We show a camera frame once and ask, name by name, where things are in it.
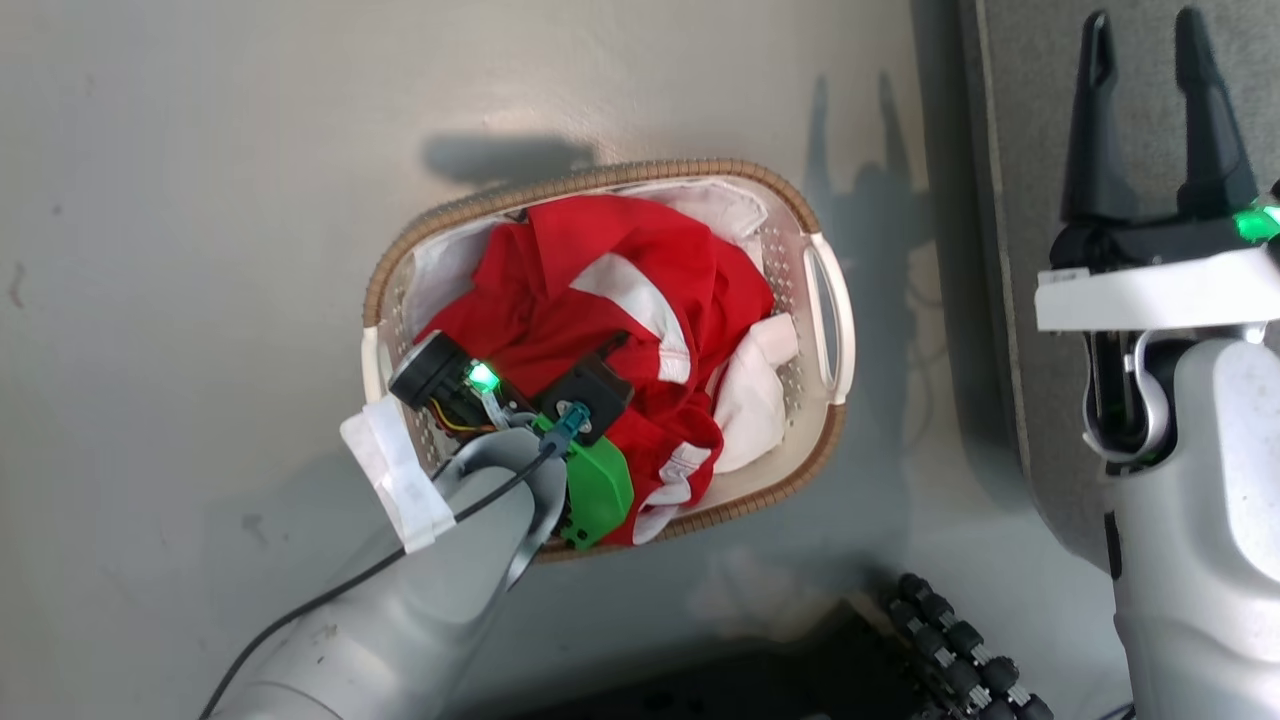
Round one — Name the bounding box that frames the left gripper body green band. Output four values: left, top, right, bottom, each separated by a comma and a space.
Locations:
388, 332, 637, 552

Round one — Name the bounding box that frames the white basket brown woven rim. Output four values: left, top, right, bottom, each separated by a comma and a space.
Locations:
360, 158, 857, 563

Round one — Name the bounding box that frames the white tape label strip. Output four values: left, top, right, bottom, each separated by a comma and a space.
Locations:
340, 395, 457, 554

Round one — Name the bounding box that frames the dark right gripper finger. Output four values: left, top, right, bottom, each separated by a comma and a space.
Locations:
1060, 10, 1143, 225
1172, 5, 1261, 219

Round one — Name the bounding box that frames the grey fabric sofa seat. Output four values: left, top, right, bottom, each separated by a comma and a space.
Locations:
960, 0, 1280, 573

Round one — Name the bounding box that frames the black roller omni wheel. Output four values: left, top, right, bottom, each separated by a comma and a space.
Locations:
880, 572, 1057, 720

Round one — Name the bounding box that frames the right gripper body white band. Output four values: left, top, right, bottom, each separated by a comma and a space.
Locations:
1034, 180, 1280, 334

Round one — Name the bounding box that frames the red garment white trim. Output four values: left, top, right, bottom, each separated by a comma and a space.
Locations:
415, 195, 777, 547

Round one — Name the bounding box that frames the white fabric basket liner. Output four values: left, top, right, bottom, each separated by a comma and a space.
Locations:
405, 180, 771, 333

